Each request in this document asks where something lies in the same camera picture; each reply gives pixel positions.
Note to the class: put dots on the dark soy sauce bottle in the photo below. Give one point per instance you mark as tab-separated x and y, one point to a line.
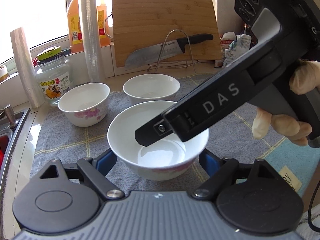
248	31

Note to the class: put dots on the grey checked table mat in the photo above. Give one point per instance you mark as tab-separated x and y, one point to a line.
232	137

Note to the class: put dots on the plastic wrap roll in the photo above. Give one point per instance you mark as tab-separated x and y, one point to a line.
25	68
90	38

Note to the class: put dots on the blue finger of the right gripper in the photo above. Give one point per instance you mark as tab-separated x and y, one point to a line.
155	129

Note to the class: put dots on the metal wire rack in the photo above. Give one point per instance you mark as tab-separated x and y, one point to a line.
175	47

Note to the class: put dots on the glass jar green lid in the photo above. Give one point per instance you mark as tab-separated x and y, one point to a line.
54	76

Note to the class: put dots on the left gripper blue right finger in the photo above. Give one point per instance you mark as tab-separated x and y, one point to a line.
210	162

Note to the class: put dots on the bamboo cutting board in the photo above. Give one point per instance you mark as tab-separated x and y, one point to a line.
142	23

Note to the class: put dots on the santoku knife black handle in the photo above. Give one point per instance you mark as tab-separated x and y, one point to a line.
139	57

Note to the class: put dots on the orange oil bottle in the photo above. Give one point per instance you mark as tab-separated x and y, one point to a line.
75	35

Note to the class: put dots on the stainless steel sink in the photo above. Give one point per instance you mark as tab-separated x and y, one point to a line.
13	135

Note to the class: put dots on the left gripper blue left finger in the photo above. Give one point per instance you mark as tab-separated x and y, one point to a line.
105	162

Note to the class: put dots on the red wash basin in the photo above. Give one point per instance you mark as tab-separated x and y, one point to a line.
4	141

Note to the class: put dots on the right gloved hand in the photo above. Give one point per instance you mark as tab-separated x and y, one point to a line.
291	106

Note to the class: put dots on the white plastic food bag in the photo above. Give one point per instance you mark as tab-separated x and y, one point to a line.
233	46

